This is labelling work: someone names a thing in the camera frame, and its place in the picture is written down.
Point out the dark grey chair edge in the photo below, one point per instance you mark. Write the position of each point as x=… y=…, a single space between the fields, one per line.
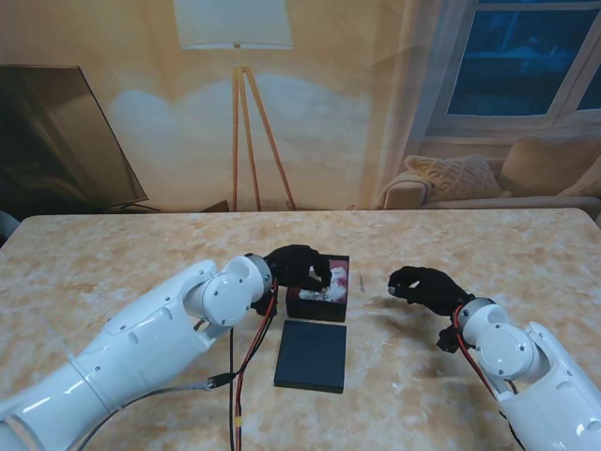
x=4 y=225

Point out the black gift box lid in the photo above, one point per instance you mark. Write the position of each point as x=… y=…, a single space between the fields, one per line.
x=310 y=357

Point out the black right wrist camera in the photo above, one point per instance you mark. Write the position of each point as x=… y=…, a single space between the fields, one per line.
x=448 y=340

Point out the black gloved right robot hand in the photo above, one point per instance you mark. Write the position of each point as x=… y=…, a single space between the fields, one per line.
x=427 y=286

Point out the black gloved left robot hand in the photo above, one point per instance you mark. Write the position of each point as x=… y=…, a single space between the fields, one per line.
x=296 y=265

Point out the black gift box pink inside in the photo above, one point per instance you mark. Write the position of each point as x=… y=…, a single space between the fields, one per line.
x=314 y=310

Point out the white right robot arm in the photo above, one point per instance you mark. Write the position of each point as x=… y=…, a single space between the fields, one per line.
x=526 y=362

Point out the white plastic bag orange logo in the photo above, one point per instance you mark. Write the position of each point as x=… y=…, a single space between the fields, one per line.
x=335 y=284

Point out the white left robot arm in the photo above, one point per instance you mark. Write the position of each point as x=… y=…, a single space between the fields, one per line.
x=141 y=338

